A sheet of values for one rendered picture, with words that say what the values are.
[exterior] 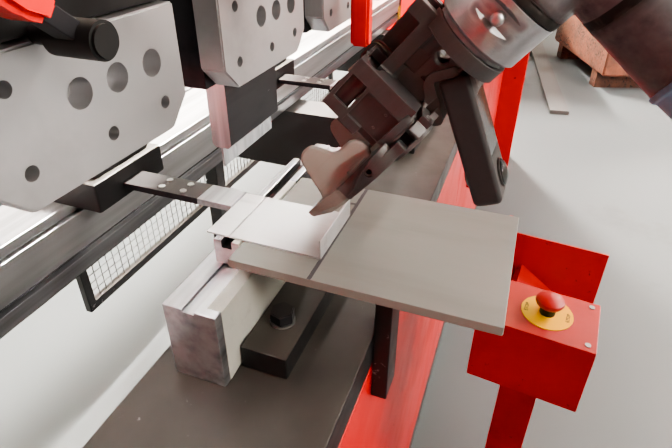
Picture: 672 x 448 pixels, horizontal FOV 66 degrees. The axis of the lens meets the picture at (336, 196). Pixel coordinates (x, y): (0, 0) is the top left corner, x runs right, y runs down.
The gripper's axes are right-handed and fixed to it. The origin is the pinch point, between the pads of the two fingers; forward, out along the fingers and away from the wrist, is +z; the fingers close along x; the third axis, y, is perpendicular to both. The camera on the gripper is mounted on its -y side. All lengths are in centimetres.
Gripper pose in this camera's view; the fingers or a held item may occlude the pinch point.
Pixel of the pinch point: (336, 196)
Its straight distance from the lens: 51.9
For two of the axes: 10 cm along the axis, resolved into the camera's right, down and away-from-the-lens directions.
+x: -3.5, 4.8, -8.0
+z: -6.0, 5.4, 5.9
